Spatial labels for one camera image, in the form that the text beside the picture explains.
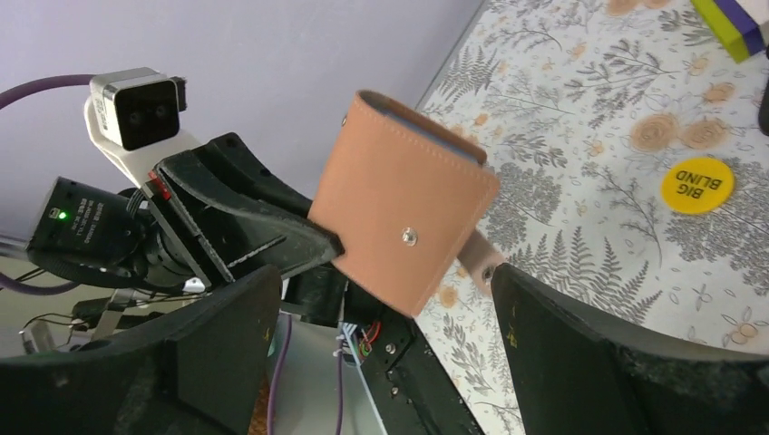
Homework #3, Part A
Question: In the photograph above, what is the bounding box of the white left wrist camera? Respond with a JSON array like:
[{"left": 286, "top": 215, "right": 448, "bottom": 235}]
[{"left": 84, "top": 67, "right": 201, "bottom": 188}]

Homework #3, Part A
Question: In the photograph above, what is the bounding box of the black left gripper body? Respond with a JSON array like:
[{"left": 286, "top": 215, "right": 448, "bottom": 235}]
[{"left": 120, "top": 170, "right": 235, "bottom": 295}]

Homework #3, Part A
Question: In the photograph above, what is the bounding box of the pink leather card holder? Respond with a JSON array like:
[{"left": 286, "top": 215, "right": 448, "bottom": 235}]
[{"left": 308, "top": 90, "right": 504, "bottom": 317}]

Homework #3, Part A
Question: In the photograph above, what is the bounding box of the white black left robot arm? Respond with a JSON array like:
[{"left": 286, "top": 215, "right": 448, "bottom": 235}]
[{"left": 1, "top": 133, "right": 347, "bottom": 327}]

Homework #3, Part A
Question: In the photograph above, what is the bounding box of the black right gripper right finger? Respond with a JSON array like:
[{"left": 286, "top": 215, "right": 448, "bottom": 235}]
[{"left": 491, "top": 263, "right": 768, "bottom": 434}]

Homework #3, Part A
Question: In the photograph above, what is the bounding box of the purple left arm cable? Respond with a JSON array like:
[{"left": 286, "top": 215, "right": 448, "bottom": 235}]
[{"left": 0, "top": 74, "right": 97, "bottom": 296}]

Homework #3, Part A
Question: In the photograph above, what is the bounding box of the yellow round token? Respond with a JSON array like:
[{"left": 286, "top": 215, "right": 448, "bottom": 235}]
[{"left": 660, "top": 157, "right": 735, "bottom": 215}]

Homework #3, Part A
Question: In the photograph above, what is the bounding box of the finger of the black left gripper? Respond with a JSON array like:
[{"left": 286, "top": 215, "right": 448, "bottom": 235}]
[{"left": 156, "top": 132, "right": 344, "bottom": 282}]

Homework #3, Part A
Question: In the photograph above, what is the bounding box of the dark grey hard case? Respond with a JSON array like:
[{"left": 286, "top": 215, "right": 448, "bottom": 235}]
[{"left": 757, "top": 82, "right": 769, "bottom": 137}]

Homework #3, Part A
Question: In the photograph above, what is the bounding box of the floral patterned table mat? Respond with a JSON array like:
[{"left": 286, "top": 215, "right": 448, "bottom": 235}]
[{"left": 414, "top": 0, "right": 769, "bottom": 435}]

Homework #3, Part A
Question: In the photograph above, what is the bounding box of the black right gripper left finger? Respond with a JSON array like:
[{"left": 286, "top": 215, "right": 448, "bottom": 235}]
[{"left": 1, "top": 266, "right": 282, "bottom": 434}]

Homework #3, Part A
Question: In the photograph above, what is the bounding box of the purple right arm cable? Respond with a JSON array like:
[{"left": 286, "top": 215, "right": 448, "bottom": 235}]
[{"left": 264, "top": 312, "right": 346, "bottom": 435}]

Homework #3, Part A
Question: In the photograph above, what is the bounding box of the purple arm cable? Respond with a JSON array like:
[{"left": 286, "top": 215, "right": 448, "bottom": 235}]
[
  {"left": 0, "top": 74, "right": 97, "bottom": 296},
  {"left": 264, "top": 312, "right": 346, "bottom": 435}
]

